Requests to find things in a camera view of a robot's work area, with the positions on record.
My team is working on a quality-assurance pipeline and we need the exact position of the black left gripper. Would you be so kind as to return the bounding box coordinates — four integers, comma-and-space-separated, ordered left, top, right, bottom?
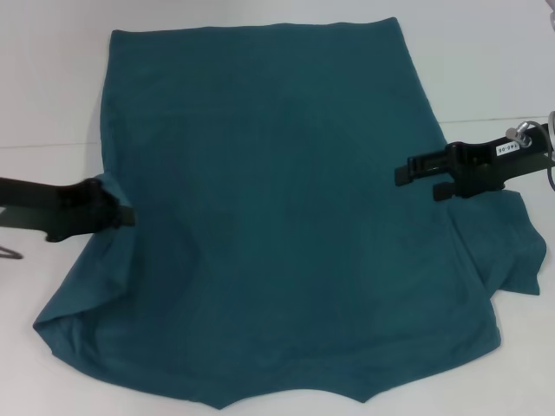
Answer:
0, 176, 137, 244

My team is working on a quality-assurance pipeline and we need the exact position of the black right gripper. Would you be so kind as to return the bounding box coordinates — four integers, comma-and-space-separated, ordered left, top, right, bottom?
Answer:
393, 128, 552, 203

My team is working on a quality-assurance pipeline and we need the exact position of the teal blue t-shirt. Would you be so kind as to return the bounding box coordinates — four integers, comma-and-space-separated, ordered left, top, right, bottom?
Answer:
32, 16, 548, 413

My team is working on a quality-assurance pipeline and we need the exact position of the silver cable plug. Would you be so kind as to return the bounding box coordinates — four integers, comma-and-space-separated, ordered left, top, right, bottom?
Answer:
506, 121, 532, 149

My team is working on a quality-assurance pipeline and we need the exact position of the dark right gripper cable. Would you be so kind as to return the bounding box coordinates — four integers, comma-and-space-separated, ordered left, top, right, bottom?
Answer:
525, 120, 555, 192

